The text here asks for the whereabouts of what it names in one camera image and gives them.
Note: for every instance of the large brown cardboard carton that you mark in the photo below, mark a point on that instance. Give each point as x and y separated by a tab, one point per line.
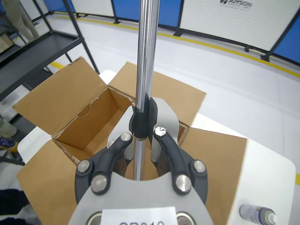
58	99

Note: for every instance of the black metal rack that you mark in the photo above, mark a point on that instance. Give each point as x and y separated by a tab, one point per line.
39	47

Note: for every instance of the pale green plastic bottle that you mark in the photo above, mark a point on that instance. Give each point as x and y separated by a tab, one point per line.
6	127

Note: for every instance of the small spray bottle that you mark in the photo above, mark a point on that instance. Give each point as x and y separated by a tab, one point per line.
255	214

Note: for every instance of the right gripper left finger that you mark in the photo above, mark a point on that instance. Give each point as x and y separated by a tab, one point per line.
110	152

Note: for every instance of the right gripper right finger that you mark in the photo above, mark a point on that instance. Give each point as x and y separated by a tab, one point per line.
172	148

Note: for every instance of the person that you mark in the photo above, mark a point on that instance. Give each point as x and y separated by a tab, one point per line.
20	17

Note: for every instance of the long polished metal shaft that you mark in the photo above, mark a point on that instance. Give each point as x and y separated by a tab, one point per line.
148	47

